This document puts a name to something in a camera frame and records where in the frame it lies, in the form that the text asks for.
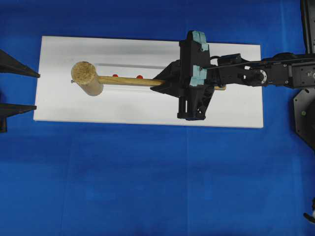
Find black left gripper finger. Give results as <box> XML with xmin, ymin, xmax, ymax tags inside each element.
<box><xmin>0</xmin><ymin>103</ymin><xmax>37</xmax><ymax>133</ymax></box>
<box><xmin>0</xmin><ymin>50</ymin><xmax>40</xmax><ymax>78</ymax></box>

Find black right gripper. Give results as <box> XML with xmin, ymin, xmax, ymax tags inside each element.
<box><xmin>150</xmin><ymin>30</ymin><xmax>215</xmax><ymax>120</ymax></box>

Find wooden mallet hammer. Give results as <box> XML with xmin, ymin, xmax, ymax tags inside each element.
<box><xmin>69</xmin><ymin>60</ymin><xmax>227</xmax><ymax>97</ymax></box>

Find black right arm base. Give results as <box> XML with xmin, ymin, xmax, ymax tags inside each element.
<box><xmin>293</xmin><ymin>0</ymin><xmax>315</xmax><ymax>149</ymax></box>

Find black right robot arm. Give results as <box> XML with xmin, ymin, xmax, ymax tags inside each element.
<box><xmin>151</xmin><ymin>30</ymin><xmax>315</xmax><ymax>120</ymax></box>

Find small white raised block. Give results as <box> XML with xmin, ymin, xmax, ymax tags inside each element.
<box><xmin>91</xmin><ymin>66</ymin><xmax>164</xmax><ymax>96</ymax></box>

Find large white foam board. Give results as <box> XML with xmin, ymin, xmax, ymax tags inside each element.
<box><xmin>33</xmin><ymin>36</ymin><xmax>264</xmax><ymax>128</ymax></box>

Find black clip at corner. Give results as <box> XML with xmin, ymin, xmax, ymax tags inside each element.
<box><xmin>303</xmin><ymin>198</ymin><xmax>315</xmax><ymax>224</ymax></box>

